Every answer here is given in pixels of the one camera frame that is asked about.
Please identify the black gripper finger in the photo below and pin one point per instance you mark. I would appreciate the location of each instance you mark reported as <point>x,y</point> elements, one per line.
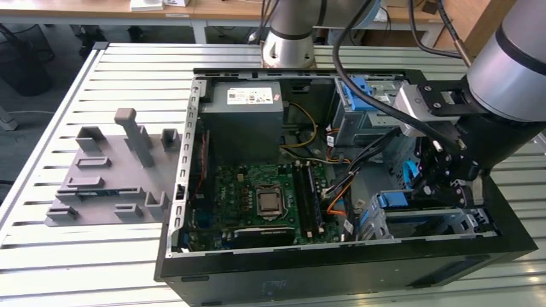
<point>467,172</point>
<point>436,172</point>

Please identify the hard disk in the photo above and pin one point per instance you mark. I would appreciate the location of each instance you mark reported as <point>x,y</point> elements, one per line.
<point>395,199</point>

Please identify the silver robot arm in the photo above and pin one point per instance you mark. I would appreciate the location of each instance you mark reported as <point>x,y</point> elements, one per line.
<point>512,64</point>

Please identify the grey disk bay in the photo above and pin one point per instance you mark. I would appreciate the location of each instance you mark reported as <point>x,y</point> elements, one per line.
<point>376,224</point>

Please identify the grey metal drive cage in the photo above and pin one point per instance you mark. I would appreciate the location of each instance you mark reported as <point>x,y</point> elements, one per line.
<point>354,128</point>

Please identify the blue plastic drive latch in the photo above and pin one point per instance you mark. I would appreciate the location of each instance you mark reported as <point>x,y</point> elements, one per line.
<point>358,104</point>

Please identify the RAM stick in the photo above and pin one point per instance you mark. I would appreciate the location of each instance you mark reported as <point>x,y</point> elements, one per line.
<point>98,192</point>
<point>317,208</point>

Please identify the green motherboard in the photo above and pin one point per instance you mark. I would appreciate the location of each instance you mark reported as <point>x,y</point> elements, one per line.
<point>273,174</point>

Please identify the wooden cabinet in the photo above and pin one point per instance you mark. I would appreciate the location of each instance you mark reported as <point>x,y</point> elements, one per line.
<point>487,19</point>

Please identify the CPU socket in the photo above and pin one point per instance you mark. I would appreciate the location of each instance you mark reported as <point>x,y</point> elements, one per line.
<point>270,186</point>

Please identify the silver CPU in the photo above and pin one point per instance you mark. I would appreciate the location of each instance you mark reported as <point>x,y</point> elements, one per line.
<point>269,201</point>

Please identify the black graphics card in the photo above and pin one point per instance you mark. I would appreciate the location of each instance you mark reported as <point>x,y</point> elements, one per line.
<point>265,238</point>

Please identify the black open PC case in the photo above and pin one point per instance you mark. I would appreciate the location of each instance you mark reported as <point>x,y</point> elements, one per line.
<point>298,278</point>

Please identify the grey power supply unit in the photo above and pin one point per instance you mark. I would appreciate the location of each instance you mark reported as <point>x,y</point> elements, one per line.
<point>244,134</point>

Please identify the grey parts rack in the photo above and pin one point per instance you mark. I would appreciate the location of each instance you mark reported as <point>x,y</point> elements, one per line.
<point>124,172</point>

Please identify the small white box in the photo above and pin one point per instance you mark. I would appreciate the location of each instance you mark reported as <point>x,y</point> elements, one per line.
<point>177,3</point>

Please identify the large white box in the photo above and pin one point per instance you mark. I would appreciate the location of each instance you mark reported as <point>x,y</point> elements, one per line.
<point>148,6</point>

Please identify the wooden desk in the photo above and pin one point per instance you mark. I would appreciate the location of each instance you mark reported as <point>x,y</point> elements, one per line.
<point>86,9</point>

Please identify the black mesh bin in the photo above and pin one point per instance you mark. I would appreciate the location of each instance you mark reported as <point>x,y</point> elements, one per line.
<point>30,64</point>

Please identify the grey stand foot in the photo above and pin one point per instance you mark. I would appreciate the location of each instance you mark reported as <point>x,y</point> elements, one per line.
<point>6,121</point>

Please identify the black camera bracket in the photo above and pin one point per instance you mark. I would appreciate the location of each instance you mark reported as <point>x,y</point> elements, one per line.
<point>469,110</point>

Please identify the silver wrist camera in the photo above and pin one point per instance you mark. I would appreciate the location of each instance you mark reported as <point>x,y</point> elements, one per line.
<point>409,102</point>

